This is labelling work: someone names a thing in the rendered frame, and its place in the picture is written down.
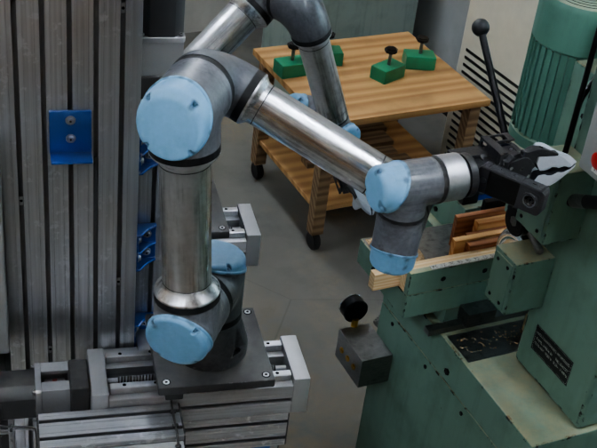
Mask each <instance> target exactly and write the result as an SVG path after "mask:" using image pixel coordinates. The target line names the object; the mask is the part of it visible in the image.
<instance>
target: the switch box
mask: <svg viewBox="0 0 597 448"><path fill-rule="evenodd" d="M595 152H597V102H596V106H595V109H594V112H593V118H592V122H591V124H590V128H589V131H588V134H587V137H586V141H585V146H584V149H583V153H582V156H581V159H580V162H579V166H580V167H581V168H582V169H583V170H584V171H585V172H587V173H588V174H589V175H590V176H591V177H593V178H594V179H595V180H596V181H597V175H596V174H595V173H594V172H592V171H591V169H592V162H591V159H592V155H593V153H595Z"/></svg>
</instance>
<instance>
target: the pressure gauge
mask: <svg viewBox="0 0 597 448"><path fill-rule="evenodd" d="M367 311H368V305H367V303H366V302H365V301H364V299H363V298H362V296H361V295H360V294H350V295H348V296H346V297H345V298H344V299H343V300H342V301H341V302H340V304H339V312H340V313H341V314H342V316H343V317H344V318H345V319H346V320H347V321H348V322H351V326H352V327H354V328H356V327H357V326H358V321H359V320H360V319H362V318H363V317H364V316H365V315H366V313H367Z"/></svg>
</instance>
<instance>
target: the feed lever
mask: <svg viewBox="0 0 597 448"><path fill-rule="evenodd" d="M472 31H473V33H474V34H475V35H476V36H478V37H479V38H480V43H481V47H482V54H483V58H484V61H485V66H486V69H487V74H488V78H489V81H490V89H491V93H492V97H493V100H494V105H495V109H496V113H497V120H498V124H499V128H500V132H501V133H504V132H508V130H507V126H506V121H505V114H504V110H503V107H502V102H501V99H500V94H499V90H498V83H497V79H496V76H495V71H494V68H493V63H492V59H491V56H490V48H489V45H488V40H487V37H486V35H487V34H488V32H489V31H490V24H489V23H488V22H487V21H486V20H485V19H477V20H475V21H474V22H473V24H472ZM517 210H518V208H515V207H513V206H509V207H508V209H507V210H506V213H505V224H506V227H507V229H508V231H509V232H510V233H511V234H512V235H513V236H526V235H527V236H528V238H529V240H530V242H531V244H532V246H533V248H534V250H535V252H536V254H538V255H540V254H542V253H543V252H544V248H543V246H542V244H541V243H540V242H539V241H538V240H537V239H536V238H535V237H534V236H533V235H532V234H531V233H530V232H529V231H528V230H527V229H526V228H525V227H524V226H523V225H522V224H521V223H520V222H519V221H518V220H517V219H516V218H515V216H516V213H517Z"/></svg>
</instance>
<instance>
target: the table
mask: <svg viewBox="0 0 597 448"><path fill-rule="evenodd" d="M452 226H453V225H452V223H448V224H443V225H442V224H441V223H440V222H439V221H438V220H437V219H436V218H435V217H434V216H433V214H432V213H429V216H428V219H427V223H426V227H425V230H424V232H423V235H422V237H421V240H420V243H419V247H418V249H419V250H420V251H421V252H422V253H423V255H424V257H425V260H427V259H432V258H437V257H441V256H447V255H449V252H450V245H449V241H450V234H451V230H452ZM370 238H372V237H367V238H363V239H361V241H360V246H359V252H358V257H357V261H358V263H359V264H360V265H361V266H362V268H363V269H364V271H365V272H366V273H367V274H368V276H370V271H371V270H372V269H375V268H374V267H373V266H372V265H371V263H370V246H369V245H368V243H367V242H366V241H365V239H370ZM488 280H489V279H488ZM488 280H483V281H479V282H474V283H470V284H461V285H457V286H452V287H448V288H443V289H439V290H434V291H430V292H422V293H418V294H413V295H409V296H407V295H406V294H405V293H404V291H403V290H402V289H401V288H400V286H395V287H390V288H385V289H381V290H380V291H381V292H382V293H383V294H384V296H385V297H386V298H387V300H388V301H389V302H390V304H391V305H392V306H393V307H394V309H395V310H396V312H397V313H398V314H399V315H400V317H401V318H407V317H412V316H420V315H424V314H428V313H433V312H437V311H441V310H445V309H450V308H457V307H459V306H460V305H462V304H466V303H470V302H475V301H479V300H486V299H488V297H487V296H486V295H485V291H486V287H487V283H488ZM488 300H489V299H488Z"/></svg>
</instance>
